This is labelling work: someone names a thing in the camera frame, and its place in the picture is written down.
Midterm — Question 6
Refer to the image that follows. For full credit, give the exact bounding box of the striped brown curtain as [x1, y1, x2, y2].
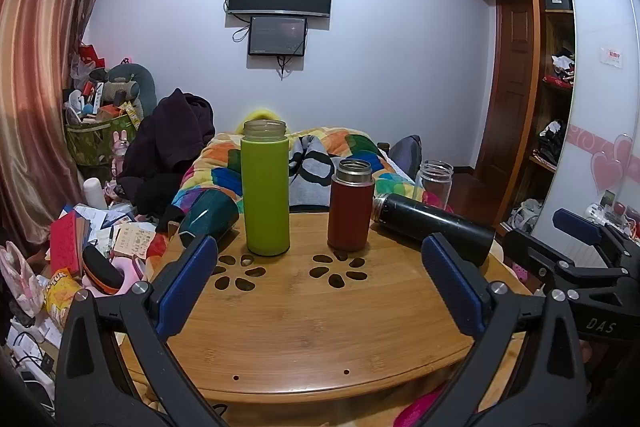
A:
[0, 0, 124, 258]

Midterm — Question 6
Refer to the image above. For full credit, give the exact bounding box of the yellow pillow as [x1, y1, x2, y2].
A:
[235, 108, 284, 136]

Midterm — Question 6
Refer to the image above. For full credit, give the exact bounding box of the black cup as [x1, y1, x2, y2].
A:
[371, 193, 497, 268]

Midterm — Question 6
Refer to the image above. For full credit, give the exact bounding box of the small black monitor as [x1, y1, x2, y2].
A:
[248, 16, 308, 58]

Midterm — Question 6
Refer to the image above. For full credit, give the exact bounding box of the red cup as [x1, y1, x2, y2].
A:
[327, 158, 376, 252]

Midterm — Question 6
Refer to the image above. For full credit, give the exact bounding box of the green cup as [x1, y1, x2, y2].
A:
[240, 119, 291, 257]

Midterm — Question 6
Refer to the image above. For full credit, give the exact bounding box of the black orange glasses case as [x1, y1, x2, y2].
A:
[81, 244, 125, 297]

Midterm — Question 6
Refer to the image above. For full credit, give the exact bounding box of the dark clothing pile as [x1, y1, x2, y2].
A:
[116, 88, 217, 229]

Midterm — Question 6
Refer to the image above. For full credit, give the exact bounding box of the grey patterned cloth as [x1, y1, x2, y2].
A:
[287, 134, 337, 212]

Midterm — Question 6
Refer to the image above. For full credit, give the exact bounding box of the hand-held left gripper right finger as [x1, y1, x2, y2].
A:
[415, 233, 588, 427]

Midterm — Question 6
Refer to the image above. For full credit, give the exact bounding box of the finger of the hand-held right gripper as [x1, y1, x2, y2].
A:
[501, 230, 629, 304]
[552, 208, 640, 269]

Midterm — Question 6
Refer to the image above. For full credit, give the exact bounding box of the colourful patchwork blanket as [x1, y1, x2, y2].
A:
[172, 126, 419, 219]

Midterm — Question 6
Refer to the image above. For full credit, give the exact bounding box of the yellow snack packet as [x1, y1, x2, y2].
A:
[44, 271, 86, 329]

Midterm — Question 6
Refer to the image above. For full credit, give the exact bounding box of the white sliding wardrobe door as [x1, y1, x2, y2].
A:
[530, 0, 640, 268]

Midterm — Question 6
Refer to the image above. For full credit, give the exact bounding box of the grey-green plush toy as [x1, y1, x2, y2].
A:
[102, 63, 159, 118]

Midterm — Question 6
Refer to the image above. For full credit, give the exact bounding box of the pink cloth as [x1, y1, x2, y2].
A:
[394, 384, 453, 427]

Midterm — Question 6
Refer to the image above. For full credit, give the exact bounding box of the brown wooden door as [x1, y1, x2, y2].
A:
[475, 0, 539, 188]

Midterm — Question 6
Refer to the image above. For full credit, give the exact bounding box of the dark teal cup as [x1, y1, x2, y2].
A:
[178, 189, 241, 249]

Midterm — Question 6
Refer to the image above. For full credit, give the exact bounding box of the printed paper card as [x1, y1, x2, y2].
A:
[112, 226, 154, 261]

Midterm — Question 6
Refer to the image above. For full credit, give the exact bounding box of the pink patterned bag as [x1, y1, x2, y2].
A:
[0, 241, 44, 324]

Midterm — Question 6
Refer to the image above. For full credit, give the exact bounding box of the white bottle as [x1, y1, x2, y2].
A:
[84, 177, 109, 211]

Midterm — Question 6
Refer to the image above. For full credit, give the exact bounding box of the green storage basket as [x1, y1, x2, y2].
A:
[65, 114, 139, 168]

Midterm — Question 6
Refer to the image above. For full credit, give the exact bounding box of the clear glass cup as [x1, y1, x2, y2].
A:
[412, 160, 455, 211]

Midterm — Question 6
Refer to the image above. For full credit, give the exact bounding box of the dark grey bag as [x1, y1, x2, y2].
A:
[389, 135, 424, 182]

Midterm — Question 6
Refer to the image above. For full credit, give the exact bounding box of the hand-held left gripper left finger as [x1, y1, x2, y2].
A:
[54, 234, 228, 427]

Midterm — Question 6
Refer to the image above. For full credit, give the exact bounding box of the red book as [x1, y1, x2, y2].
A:
[50, 211, 87, 279]

